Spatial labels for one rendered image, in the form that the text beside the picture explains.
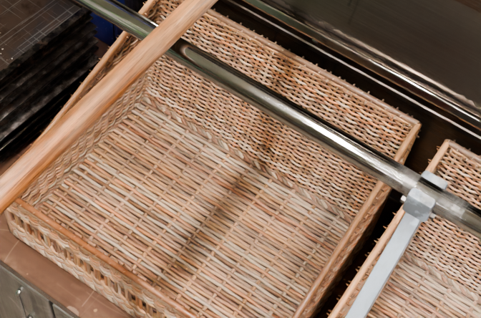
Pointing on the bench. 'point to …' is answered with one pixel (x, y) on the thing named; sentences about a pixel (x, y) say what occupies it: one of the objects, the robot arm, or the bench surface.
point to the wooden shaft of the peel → (118, 81)
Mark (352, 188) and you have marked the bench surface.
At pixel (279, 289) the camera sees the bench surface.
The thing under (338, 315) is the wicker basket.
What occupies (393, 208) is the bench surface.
